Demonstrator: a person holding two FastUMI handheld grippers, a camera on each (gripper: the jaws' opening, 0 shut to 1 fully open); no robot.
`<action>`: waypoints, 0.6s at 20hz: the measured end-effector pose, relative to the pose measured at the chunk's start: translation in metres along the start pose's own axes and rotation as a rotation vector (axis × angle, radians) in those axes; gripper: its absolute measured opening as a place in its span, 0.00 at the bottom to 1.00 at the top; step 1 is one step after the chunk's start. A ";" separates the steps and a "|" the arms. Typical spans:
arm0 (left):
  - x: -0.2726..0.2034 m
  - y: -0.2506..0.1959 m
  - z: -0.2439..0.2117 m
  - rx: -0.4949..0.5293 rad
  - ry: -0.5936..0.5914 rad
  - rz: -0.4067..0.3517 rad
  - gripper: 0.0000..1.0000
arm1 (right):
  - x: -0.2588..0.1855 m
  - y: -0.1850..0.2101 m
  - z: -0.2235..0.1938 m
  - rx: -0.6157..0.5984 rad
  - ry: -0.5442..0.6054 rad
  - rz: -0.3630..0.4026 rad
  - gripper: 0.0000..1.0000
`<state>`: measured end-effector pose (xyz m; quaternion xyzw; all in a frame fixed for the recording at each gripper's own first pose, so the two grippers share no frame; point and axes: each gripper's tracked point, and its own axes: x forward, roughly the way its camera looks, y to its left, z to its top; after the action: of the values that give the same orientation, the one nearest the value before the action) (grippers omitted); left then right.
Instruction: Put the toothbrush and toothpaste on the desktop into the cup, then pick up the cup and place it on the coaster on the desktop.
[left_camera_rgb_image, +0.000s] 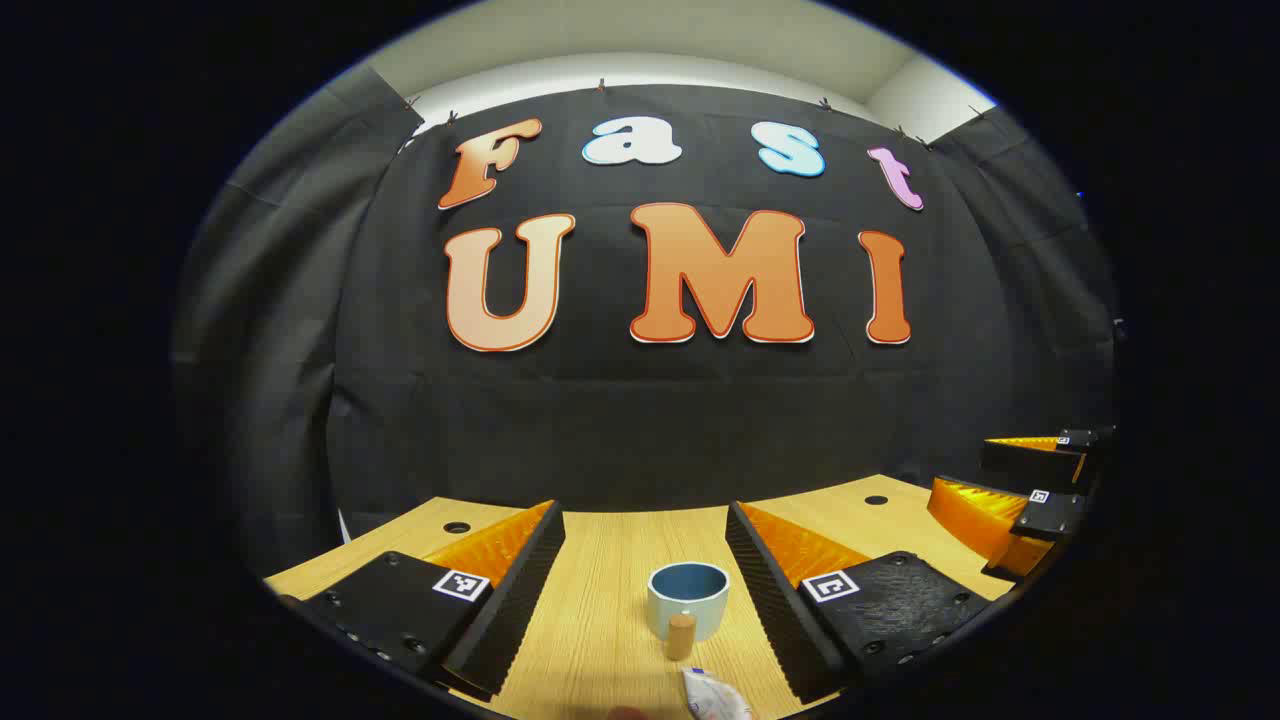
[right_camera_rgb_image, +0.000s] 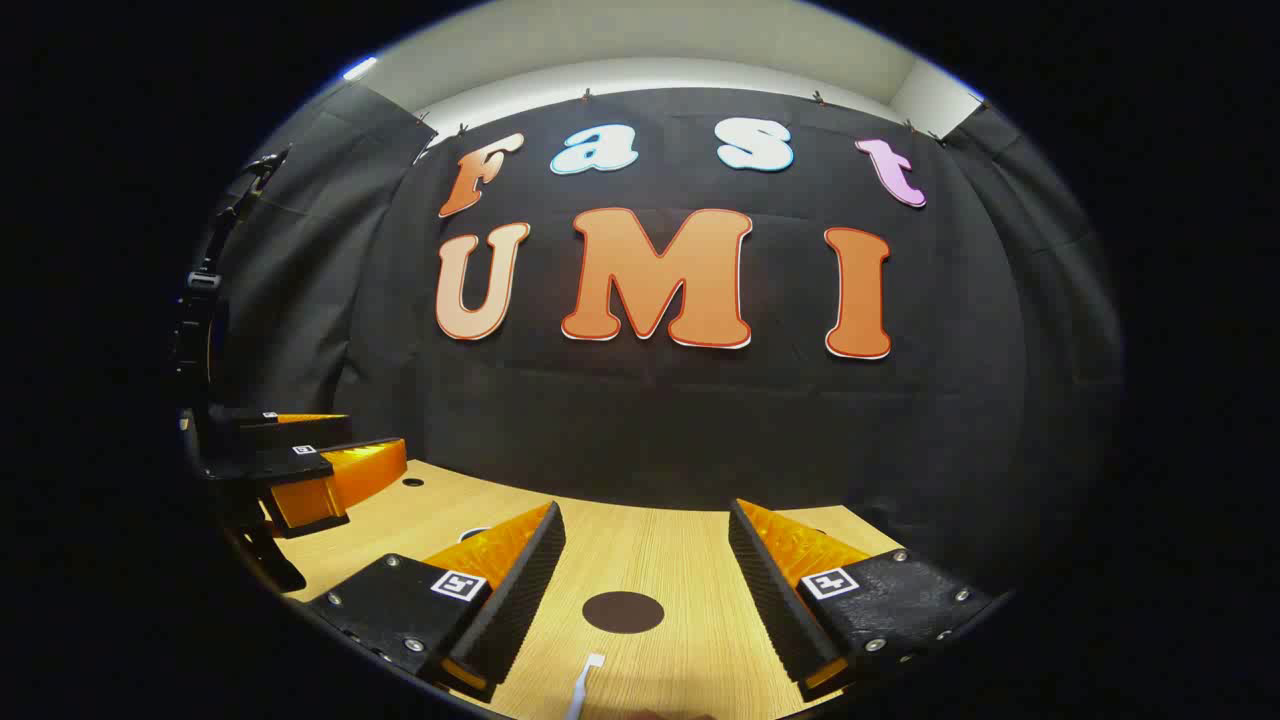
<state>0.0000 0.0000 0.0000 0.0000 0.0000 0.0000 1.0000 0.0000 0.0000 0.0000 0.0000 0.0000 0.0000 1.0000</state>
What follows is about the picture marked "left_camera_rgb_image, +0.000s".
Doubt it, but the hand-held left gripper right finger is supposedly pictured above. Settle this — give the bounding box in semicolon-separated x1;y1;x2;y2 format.
724;500;993;706

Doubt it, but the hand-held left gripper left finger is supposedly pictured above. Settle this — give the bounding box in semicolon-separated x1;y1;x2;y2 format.
297;498;567;701

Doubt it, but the light blue cup wooden handle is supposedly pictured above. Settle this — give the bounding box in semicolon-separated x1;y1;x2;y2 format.
646;561;731;662

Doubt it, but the white toothpaste tube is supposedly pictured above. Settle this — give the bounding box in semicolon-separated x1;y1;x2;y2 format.
680;667;753;720

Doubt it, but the wooden desktop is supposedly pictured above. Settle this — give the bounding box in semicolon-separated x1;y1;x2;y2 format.
262;473;1021;720

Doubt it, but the black backdrop cloth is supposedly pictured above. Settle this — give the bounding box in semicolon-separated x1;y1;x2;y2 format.
330;85;1116;541

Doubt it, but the black side curtain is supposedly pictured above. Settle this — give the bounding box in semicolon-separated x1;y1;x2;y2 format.
925;105;1121;441
172;65;426;581

